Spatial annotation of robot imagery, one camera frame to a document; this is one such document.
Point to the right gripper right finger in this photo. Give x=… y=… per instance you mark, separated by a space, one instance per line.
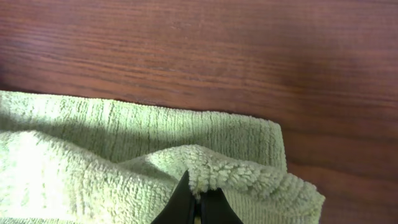
x=215 y=209

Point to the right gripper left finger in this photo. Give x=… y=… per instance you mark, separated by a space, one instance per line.
x=180 y=209

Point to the light green cloth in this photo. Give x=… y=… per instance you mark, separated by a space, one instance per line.
x=66 y=159

